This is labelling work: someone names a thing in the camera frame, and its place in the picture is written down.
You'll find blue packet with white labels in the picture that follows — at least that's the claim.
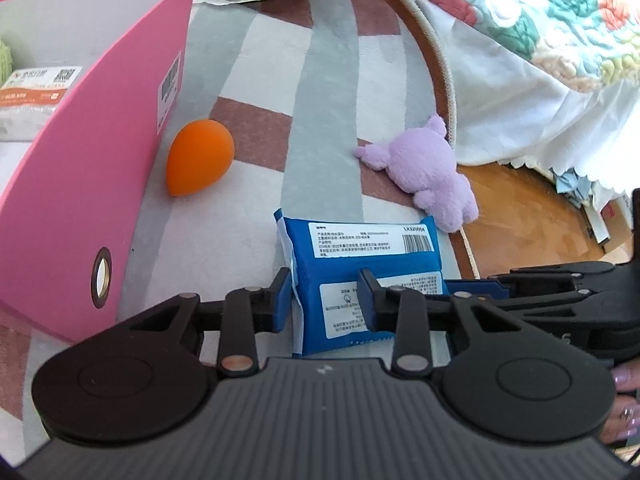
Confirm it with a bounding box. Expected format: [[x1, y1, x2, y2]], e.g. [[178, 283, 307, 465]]
[[273, 208, 451, 359]]

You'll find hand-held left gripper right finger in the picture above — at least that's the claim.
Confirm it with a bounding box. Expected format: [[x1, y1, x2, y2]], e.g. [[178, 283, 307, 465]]
[[359, 268, 526, 379]]

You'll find pink cardboard box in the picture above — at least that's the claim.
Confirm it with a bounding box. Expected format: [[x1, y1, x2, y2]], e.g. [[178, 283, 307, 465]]
[[0, 0, 199, 345]]

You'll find clear plastic box orange label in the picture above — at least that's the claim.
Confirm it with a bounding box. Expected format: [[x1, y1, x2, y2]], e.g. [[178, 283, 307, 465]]
[[0, 65, 83, 143]]

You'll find checkered rug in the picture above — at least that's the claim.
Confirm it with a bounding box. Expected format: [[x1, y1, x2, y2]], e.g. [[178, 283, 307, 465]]
[[0, 0, 481, 361]]

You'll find light blue crumpled cloth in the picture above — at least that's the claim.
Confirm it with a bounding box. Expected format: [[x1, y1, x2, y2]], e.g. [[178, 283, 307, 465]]
[[552, 169, 601, 207]]

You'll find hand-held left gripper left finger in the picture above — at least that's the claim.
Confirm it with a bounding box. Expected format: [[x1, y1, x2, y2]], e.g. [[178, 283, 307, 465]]
[[127, 266, 292, 379]]

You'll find person's right hand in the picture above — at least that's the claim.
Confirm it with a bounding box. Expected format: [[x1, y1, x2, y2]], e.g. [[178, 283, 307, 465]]
[[602, 360, 640, 448]]

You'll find pale cardboard box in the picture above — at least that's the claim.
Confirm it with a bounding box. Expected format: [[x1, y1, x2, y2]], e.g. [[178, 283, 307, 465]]
[[585, 194, 635, 250]]

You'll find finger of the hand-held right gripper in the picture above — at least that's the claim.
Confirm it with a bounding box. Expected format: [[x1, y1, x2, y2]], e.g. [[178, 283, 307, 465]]
[[445, 261, 616, 311]]

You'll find purple plush toy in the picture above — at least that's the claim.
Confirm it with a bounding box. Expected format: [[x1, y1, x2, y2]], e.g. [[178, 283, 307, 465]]
[[355, 114, 479, 233]]

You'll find orange egg-shaped sponge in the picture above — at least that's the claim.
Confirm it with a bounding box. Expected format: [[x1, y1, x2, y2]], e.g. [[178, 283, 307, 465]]
[[166, 119, 236, 197]]

